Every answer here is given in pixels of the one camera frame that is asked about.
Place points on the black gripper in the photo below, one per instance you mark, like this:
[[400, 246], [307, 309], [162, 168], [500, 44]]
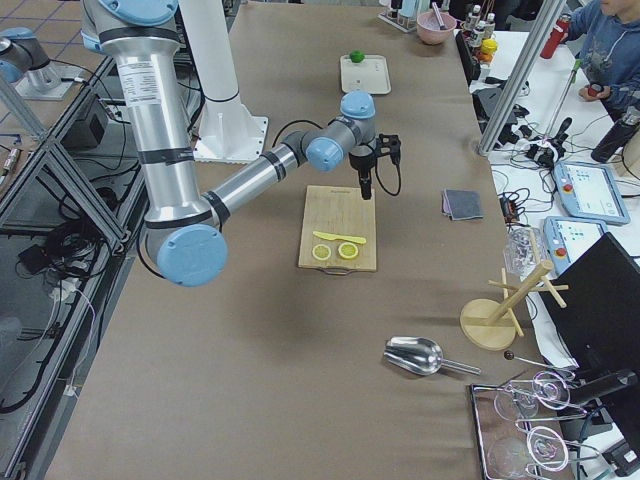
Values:
[[361, 162]]

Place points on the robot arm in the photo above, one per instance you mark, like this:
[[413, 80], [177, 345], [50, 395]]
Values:
[[183, 224], [26, 65]]

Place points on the pink bowl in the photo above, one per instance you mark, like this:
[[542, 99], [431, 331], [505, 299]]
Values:
[[428, 27]]

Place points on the bamboo cutting board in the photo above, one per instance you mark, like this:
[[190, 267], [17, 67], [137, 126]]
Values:
[[339, 210]]

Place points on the yellow plastic knife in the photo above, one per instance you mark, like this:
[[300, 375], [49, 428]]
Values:
[[339, 237]]

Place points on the lower lemon half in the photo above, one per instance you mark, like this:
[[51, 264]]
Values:
[[348, 250]]

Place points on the upper lemon slice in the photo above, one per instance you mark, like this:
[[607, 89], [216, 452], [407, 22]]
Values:
[[321, 252]]

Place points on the grey folded cloth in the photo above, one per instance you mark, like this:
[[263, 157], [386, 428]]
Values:
[[461, 204]]

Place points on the cream rabbit tray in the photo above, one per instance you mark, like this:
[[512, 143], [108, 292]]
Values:
[[370, 75]]

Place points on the green lime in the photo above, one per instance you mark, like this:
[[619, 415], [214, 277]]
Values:
[[356, 56]]

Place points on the metal scoop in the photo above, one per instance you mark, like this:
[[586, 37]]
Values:
[[422, 356]]

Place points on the wooden mug tree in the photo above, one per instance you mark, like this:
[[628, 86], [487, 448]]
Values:
[[493, 326]]

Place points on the near teach pendant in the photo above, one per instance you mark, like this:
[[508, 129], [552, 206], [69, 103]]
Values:
[[568, 239]]

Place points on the teach pendant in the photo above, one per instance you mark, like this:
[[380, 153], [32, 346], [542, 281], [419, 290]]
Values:
[[589, 191], [568, 239]]

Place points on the far teach pendant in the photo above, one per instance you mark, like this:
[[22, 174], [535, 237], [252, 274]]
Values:
[[589, 191]]

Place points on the black water bottle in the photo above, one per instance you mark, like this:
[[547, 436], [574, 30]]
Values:
[[619, 134]]

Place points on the black monitor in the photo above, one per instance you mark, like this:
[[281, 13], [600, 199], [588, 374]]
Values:
[[599, 325]]

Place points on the person in blue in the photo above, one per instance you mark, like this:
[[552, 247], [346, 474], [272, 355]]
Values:
[[610, 52]]

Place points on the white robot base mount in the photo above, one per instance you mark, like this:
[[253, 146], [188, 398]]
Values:
[[227, 131]]

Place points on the aluminium frame post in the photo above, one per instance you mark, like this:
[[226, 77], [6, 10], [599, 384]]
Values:
[[547, 16]]

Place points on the wire glass rack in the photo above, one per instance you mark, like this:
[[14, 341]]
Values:
[[539, 428]]

